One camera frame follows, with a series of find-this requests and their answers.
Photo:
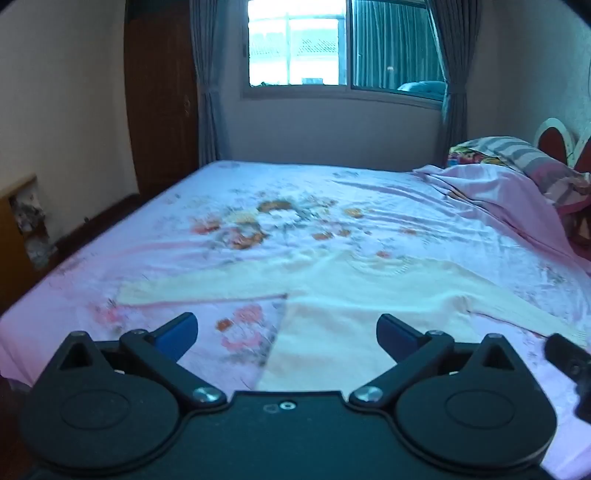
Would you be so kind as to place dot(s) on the grey striped pillow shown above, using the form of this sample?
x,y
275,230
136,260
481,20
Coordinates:
x,y
512,150

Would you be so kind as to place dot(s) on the window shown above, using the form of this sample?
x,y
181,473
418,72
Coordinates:
x,y
295,46

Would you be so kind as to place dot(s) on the pink blanket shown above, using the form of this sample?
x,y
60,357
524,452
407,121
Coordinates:
x,y
498,198

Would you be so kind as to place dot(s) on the pink patterned pillow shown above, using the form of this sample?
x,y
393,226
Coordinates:
x,y
563,184

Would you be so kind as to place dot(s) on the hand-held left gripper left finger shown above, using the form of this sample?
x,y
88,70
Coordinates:
x,y
179,333

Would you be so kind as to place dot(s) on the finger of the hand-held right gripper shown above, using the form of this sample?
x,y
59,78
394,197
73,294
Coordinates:
x,y
570,364

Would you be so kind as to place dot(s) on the colourful printed pillow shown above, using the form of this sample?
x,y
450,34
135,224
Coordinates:
x,y
466,154

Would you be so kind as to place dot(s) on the bed with floral sheet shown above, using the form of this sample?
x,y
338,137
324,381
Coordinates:
x,y
323,203

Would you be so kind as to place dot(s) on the cream knit sweater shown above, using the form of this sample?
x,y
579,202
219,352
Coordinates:
x,y
351,295

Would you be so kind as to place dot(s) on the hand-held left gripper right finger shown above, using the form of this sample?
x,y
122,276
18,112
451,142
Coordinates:
x,y
393,334

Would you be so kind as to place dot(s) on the dark wooden wardrobe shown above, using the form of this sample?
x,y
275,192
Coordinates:
x,y
157,92

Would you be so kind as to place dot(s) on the white and red headboard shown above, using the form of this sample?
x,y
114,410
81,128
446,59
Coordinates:
x,y
551,138

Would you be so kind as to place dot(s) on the grey curtain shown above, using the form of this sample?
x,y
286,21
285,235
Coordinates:
x,y
207,92
455,120

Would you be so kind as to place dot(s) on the light wooden cabinet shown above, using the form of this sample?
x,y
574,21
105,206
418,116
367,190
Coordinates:
x,y
11,249

